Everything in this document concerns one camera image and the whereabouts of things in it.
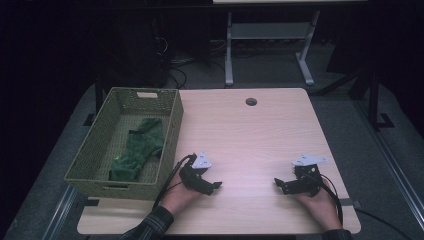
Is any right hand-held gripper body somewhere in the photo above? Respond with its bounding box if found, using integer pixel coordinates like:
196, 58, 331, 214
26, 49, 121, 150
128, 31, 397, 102
292, 153, 330, 198

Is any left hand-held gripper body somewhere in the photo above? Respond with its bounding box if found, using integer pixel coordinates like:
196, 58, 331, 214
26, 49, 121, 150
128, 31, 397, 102
179, 151, 213, 194

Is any green plush dinosaur costume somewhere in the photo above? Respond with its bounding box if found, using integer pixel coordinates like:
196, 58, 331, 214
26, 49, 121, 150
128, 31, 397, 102
108, 117, 165, 183

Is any green woven basket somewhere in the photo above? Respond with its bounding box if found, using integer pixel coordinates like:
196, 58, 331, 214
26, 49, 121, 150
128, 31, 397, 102
63, 86, 185, 202

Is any person's left hand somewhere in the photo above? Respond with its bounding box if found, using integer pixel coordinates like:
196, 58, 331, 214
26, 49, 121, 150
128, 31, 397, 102
160, 175, 204, 216

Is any person's right hand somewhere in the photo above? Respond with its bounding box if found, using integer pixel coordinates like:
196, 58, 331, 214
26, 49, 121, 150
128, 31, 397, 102
293, 179, 343, 231

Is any black metal stand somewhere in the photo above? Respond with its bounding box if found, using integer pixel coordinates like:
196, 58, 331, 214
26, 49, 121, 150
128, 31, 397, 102
366, 64, 395, 132

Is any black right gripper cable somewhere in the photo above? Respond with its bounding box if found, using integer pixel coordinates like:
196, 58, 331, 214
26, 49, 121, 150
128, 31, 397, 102
314, 172, 345, 228

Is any grey table edge bracket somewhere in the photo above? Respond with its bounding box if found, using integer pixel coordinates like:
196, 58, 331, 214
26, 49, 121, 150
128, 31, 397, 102
339, 197, 363, 210

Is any black floor cable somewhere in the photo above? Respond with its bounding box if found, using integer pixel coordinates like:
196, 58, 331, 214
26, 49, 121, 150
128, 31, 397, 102
353, 207, 415, 240

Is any metal floor rail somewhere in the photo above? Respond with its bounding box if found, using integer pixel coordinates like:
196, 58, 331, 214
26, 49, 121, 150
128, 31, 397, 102
42, 184, 80, 240
352, 99, 424, 232

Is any tangle of floor cables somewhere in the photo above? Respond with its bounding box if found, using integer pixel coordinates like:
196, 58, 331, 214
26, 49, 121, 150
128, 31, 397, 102
165, 54, 196, 90

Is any black table edge bracket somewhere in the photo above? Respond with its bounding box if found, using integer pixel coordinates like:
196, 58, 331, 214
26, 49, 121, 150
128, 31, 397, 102
75, 197, 101, 208

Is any white metal desk frame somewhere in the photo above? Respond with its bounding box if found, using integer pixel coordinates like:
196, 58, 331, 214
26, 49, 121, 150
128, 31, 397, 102
224, 9, 321, 87

